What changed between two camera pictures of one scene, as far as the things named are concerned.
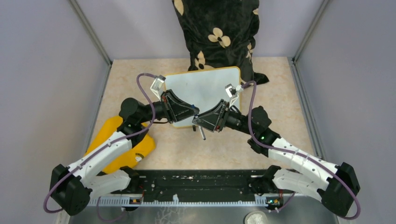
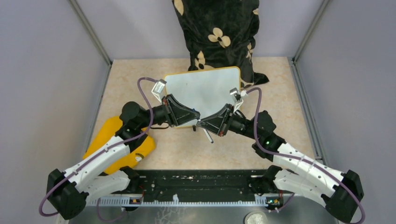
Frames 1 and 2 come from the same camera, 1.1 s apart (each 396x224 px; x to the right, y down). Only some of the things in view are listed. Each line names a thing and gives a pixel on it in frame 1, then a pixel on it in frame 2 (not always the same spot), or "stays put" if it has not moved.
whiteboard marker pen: (202, 132) -> (208, 135)
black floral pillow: (222, 33) stays put
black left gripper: (176, 108) stays put
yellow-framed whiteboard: (203, 88) stays put
